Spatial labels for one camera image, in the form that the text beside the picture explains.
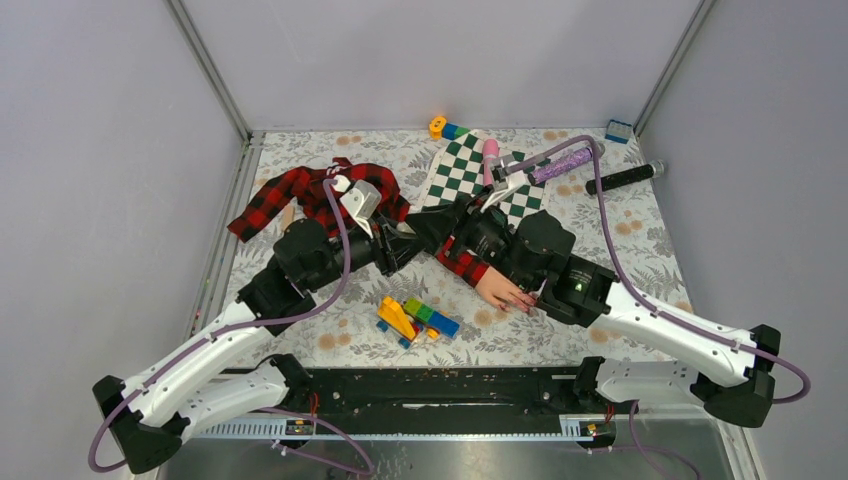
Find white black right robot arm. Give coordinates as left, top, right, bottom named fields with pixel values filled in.
left=406, top=195, right=780, bottom=428

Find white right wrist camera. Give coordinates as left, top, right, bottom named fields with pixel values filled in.
left=482, top=155, right=542, bottom=211

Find black toy microphone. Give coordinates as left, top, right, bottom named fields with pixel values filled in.
left=585, top=161, right=665, bottom=196

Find floral patterned table mat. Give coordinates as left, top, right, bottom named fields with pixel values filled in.
left=239, top=130, right=690, bottom=368

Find purple glitter toy microphone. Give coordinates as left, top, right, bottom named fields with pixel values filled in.
left=528, top=143, right=605, bottom=186

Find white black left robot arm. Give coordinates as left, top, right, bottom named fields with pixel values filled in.
left=92, top=218, right=423, bottom=474

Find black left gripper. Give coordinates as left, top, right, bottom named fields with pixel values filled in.
left=307, top=210, right=424, bottom=291

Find yellow toy block ramp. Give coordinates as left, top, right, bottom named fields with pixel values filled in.
left=376, top=296, right=421, bottom=350

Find green blue toy bricks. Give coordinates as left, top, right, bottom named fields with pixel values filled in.
left=402, top=298, right=460, bottom=339

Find grey slotted cable duct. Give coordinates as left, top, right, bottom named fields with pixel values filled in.
left=196, top=410, right=617, bottom=445

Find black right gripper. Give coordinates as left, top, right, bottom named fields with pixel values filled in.
left=403, top=184, right=536, bottom=291

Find green white checkered board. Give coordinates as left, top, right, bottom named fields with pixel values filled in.
left=414, top=130, right=551, bottom=226

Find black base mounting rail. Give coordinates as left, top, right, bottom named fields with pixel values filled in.
left=262, top=354, right=634, bottom=423

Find mannequin hand with red nails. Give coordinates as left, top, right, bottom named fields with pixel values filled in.
left=475, top=267, right=536, bottom=313

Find blue toy brick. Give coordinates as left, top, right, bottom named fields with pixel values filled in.
left=604, top=119, right=634, bottom=144

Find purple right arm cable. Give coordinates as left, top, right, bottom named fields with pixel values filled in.
left=506, top=135, right=813, bottom=405

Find red black plaid shirt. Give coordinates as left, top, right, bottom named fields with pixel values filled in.
left=227, top=156, right=493, bottom=288

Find pink toy microphone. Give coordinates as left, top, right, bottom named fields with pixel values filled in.
left=481, top=138, right=500, bottom=186

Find orange blue green block stack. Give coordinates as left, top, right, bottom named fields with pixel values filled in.
left=428, top=116, right=470, bottom=140

